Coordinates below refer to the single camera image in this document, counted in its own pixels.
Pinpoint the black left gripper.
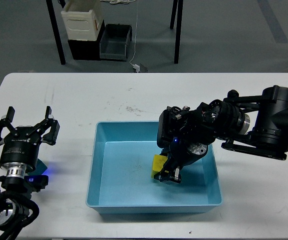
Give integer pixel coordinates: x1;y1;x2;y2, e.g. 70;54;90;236
0;106;60;173

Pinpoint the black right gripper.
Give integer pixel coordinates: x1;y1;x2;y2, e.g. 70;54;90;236
154;138;208;184

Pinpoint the yellow block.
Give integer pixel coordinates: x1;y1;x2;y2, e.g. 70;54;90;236
151;154;168;178

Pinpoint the green block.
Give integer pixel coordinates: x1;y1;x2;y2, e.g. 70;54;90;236
27;159;48;176

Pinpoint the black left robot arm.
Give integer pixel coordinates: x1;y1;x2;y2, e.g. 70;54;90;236
0;106;60;240

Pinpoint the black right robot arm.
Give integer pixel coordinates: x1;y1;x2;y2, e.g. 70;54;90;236
153;85;288;183

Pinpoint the blue plastic box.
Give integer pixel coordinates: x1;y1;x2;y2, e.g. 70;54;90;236
86;121;222;214

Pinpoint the white power adapter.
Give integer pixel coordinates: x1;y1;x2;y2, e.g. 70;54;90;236
132;64;140;73

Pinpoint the black crate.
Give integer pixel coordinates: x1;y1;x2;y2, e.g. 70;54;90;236
68;22;105;61

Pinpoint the grey storage bin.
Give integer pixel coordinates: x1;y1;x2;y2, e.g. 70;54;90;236
99;24;132;62

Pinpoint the cream plastic container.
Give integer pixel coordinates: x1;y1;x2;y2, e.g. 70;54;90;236
61;0;103;41

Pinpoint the black table leg left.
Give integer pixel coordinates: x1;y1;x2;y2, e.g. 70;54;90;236
46;0;66;65

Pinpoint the black table leg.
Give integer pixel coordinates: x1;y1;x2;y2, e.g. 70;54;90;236
46;0;66;65
169;0;183;64

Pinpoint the black table leg right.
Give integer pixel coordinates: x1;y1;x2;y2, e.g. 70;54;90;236
169;0;183;64

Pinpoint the white hanging cable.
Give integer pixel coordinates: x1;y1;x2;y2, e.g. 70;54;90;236
129;0;138;66

